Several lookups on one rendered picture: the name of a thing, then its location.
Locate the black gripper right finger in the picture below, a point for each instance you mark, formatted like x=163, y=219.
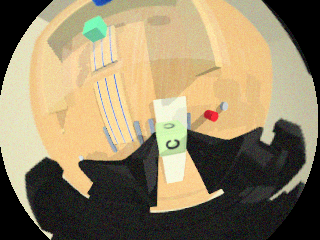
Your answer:
x=214, y=157

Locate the blue short cylinder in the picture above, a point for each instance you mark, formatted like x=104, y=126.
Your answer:
x=98, y=3

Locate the red cylinder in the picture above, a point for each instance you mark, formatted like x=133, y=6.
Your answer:
x=211, y=115

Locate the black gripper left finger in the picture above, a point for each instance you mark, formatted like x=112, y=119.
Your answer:
x=139, y=171

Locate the light green labelled cube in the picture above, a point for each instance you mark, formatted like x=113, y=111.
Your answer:
x=172, y=138

